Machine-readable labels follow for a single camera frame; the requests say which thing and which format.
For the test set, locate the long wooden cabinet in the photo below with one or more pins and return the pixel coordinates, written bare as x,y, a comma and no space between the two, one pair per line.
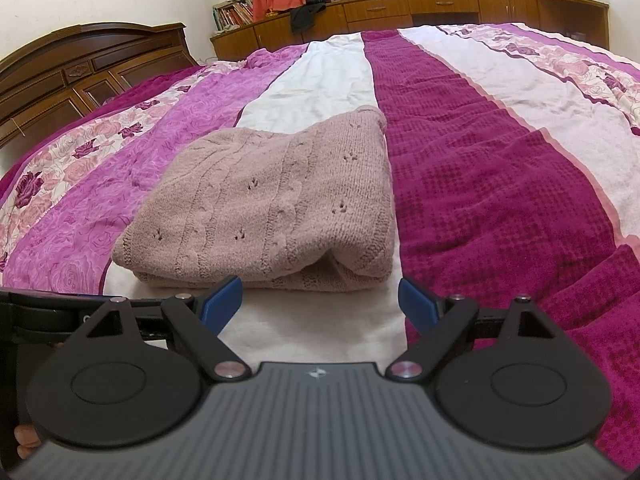
440,7

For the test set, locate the purple striped floral bedspread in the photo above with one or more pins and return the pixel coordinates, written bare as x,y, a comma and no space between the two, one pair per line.
475,160

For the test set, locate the row of books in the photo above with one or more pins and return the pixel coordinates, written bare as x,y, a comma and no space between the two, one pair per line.
232,14

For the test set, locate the dark wooden headboard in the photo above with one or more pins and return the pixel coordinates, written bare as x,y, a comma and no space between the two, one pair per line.
60,75

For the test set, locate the dark garment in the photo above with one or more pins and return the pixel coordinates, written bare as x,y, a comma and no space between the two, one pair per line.
302,17

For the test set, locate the pink knit sweater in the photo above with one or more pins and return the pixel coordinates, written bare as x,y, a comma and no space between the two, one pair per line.
260,200

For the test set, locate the person's left hand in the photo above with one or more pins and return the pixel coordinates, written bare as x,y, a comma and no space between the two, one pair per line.
27,437

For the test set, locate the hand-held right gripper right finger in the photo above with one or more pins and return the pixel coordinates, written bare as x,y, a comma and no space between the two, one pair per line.
417,305

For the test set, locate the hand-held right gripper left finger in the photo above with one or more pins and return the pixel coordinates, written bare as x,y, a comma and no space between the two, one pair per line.
222,302

